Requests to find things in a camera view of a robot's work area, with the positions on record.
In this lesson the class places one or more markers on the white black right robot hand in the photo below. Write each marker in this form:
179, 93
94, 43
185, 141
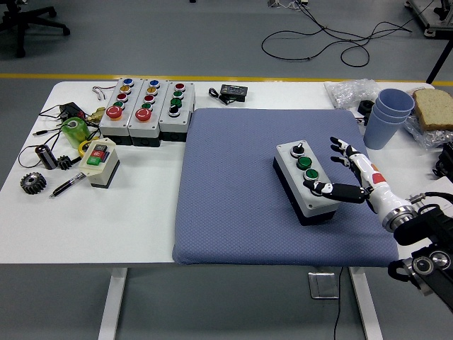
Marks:
375, 177

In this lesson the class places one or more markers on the grey four-button control box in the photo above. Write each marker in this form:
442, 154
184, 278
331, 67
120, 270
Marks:
287, 156

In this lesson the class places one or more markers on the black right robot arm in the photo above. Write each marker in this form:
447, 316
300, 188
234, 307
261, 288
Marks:
431, 221

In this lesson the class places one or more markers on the grey five-button emergency stop box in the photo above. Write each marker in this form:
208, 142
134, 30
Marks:
145, 125
118, 124

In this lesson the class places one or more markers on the clear plastic bag under bread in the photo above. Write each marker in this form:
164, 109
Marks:
430, 138

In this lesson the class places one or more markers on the white paper sheet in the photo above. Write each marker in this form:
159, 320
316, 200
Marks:
442, 186

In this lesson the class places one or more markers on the black round plastic part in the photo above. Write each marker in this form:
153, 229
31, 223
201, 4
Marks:
366, 106

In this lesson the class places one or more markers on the black metal device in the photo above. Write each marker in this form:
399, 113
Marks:
446, 159

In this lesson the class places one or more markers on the crumpled clear plastic bag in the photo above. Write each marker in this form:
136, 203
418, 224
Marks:
350, 92

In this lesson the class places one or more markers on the bread slice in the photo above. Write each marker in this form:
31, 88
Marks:
435, 110

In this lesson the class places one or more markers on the metal floor socket box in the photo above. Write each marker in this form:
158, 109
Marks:
323, 285

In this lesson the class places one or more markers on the white table leg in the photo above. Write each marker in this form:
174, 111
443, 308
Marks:
113, 304
368, 308

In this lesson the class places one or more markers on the blue-grey quilted mat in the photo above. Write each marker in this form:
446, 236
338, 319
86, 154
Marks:
230, 177

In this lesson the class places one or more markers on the small black panel meter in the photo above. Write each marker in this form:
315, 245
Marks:
233, 92

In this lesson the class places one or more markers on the grey control box black selector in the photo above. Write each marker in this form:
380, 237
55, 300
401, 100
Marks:
173, 120

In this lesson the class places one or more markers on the brass fitting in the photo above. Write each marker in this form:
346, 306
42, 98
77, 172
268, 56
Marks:
96, 115

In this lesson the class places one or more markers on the green wrapped battery pack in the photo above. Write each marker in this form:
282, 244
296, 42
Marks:
78, 132

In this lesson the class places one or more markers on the black pen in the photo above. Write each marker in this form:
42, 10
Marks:
69, 184

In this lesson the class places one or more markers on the small black gear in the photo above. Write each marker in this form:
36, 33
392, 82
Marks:
64, 163

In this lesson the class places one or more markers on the black power adapter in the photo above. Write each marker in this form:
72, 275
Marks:
70, 110

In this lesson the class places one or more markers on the black cylindrical capacitor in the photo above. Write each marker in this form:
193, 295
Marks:
46, 157

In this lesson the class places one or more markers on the large steel gear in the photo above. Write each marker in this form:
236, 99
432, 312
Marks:
39, 186

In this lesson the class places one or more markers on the black office chair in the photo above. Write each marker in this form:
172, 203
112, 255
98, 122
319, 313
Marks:
21, 21

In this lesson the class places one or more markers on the aluminium frame cart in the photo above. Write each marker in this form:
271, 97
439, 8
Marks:
433, 21

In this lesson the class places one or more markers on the cream red-green switch box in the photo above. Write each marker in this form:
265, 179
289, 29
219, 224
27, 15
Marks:
101, 170

